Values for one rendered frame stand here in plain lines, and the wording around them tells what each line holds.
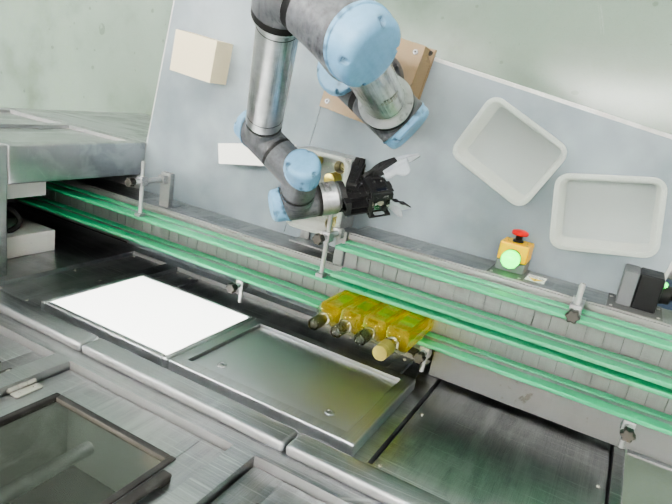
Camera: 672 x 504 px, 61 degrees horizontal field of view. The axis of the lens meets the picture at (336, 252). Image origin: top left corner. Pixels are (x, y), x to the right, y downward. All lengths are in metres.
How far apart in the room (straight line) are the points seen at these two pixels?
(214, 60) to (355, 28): 1.00
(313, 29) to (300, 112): 0.85
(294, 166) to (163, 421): 0.57
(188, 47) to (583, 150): 1.14
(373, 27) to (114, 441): 0.85
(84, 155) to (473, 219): 1.17
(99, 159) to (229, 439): 1.11
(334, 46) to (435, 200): 0.78
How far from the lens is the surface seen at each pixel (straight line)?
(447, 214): 1.54
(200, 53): 1.84
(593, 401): 1.37
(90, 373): 1.37
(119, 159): 2.03
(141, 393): 1.29
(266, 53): 1.03
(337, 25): 0.85
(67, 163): 1.90
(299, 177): 1.14
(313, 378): 1.35
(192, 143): 1.95
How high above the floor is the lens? 2.21
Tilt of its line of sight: 60 degrees down
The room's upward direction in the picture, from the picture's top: 111 degrees counter-clockwise
